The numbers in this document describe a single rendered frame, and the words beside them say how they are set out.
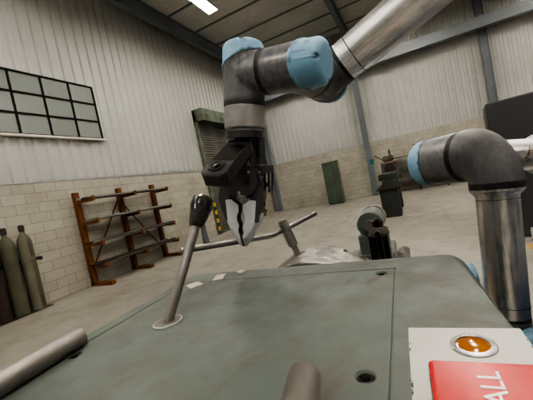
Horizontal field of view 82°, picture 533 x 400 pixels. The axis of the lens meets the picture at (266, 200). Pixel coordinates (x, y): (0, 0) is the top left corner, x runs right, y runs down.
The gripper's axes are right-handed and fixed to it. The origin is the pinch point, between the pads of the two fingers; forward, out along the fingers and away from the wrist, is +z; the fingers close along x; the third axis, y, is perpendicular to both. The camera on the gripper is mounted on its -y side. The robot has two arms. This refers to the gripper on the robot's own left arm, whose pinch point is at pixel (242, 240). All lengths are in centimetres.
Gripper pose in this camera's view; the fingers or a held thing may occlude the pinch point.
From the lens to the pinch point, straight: 57.3
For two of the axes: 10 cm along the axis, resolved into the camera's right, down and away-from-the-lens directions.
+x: -9.2, -0.3, 3.9
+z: 0.2, 9.9, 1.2
